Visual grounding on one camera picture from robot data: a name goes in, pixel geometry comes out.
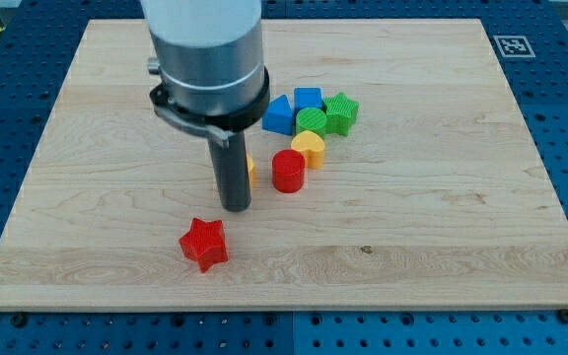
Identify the red star block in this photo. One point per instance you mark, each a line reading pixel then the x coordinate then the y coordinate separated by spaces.
pixel 205 243

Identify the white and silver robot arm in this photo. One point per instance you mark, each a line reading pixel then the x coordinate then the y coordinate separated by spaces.
pixel 210 51

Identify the yellow hexagon block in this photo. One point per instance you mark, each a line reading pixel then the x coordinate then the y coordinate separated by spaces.
pixel 251 170

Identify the green star block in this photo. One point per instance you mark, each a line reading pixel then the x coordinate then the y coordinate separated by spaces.
pixel 341 113

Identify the red cylinder block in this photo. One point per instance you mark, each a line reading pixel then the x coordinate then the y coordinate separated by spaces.
pixel 288 171

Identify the yellow heart block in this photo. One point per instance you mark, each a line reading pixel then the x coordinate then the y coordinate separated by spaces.
pixel 311 146

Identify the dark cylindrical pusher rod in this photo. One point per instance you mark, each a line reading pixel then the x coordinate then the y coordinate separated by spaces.
pixel 232 173

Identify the blue triangle block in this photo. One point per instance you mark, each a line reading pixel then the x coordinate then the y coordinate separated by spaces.
pixel 279 117

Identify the green cylinder block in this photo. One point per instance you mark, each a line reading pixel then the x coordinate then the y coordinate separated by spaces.
pixel 311 119

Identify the blue cube block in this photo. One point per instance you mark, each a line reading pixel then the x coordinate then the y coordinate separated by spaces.
pixel 307 97

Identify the wooden board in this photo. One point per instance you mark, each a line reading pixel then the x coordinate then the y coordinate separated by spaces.
pixel 437 199

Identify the black clamp with metal lever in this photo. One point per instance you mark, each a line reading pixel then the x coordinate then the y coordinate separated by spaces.
pixel 216 128

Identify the white fiducial marker tag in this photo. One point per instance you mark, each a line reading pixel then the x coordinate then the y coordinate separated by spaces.
pixel 514 46

